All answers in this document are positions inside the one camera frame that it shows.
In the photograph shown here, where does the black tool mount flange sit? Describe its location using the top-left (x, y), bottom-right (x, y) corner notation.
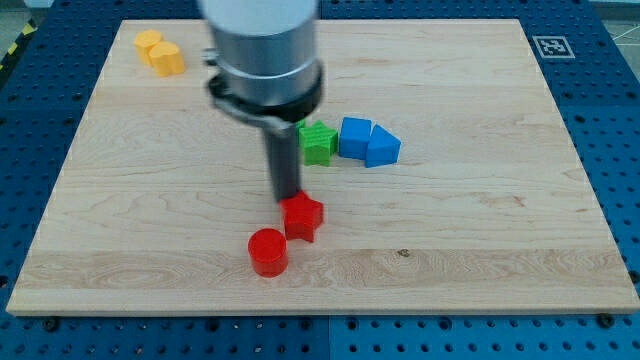
top-left (203, 48), bottom-right (323, 136)

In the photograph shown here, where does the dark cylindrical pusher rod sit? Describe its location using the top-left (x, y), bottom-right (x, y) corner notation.
top-left (263, 126), bottom-right (301, 202)

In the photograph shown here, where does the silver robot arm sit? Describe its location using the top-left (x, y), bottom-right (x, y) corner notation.
top-left (198, 0), bottom-right (323, 201)

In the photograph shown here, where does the blue cube block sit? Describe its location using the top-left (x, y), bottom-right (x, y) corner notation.
top-left (339, 117), bottom-right (372, 160)

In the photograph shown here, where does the green star block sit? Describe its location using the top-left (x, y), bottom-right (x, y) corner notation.
top-left (299, 121), bottom-right (338, 166)

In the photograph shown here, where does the red star block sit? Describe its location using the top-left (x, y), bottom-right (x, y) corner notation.
top-left (279, 191), bottom-right (324, 243)

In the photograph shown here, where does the blue triangular prism block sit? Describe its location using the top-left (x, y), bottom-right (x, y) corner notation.
top-left (365, 124), bottom-right (402, 168)

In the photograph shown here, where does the red cylinder block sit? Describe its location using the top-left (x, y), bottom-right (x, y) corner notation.
top-left (247, 228), bottom-right (288, 277)

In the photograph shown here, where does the yellow heart block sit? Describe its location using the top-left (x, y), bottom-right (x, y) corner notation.
top-left (149, 41), bottom-right (185, 77)

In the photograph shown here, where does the yellow cylinder block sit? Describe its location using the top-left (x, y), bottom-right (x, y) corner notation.
top-left (133, 29), bottom-right (164, 66)

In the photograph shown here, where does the wooden board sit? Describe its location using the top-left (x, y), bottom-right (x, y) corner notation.
top-left (7, 19), bottom-right (639, 317)

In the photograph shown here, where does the white fiducial marker tag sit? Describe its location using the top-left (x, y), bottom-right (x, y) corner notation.
top-left (532, 35), bottom-right (575, 59)

